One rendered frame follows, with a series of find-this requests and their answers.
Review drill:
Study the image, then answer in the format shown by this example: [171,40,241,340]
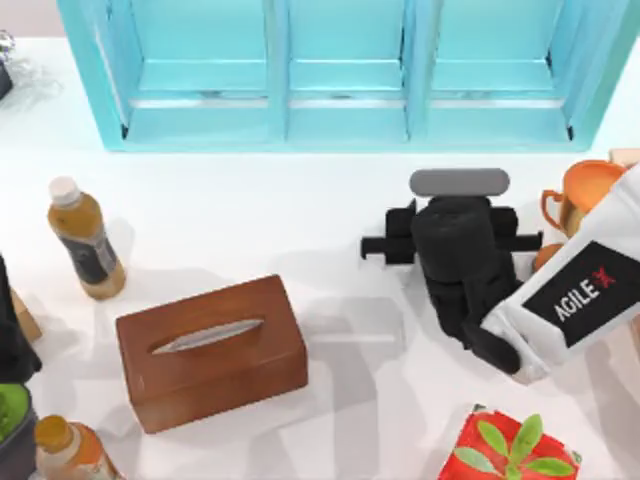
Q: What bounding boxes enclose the pale grey rounded box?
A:
[409,167,511,198]

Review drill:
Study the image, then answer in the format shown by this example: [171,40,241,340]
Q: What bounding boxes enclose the orange trophy cup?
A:
[535,158,630,272]

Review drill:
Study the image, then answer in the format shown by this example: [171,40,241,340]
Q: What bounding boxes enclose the light blue rack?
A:
[55,0,627,154]

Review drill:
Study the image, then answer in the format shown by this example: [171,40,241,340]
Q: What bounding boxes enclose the pale wooden box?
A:
[608,147,640,174]

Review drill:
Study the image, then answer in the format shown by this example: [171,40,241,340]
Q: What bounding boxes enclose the brown wooden tissue box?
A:
[115,273,310,436]

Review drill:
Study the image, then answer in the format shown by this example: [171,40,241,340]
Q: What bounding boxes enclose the red pot with green plant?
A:
[435,402,584,480]

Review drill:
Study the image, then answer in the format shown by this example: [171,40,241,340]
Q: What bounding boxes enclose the tea bottle with white cap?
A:
[46,175,128,302]

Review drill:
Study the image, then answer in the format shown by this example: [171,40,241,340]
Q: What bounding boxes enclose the small wooden block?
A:
[9,288,44,343]

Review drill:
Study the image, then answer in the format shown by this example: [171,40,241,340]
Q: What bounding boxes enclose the orange juice bottle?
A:
[33,414,124,480]

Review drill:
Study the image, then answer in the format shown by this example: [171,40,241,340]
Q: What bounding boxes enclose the green plant in dark pot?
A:
[0,383,40,480]

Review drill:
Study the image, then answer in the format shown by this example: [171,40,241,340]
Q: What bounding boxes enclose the silver trophy with dark base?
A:
[0,28,16,100]

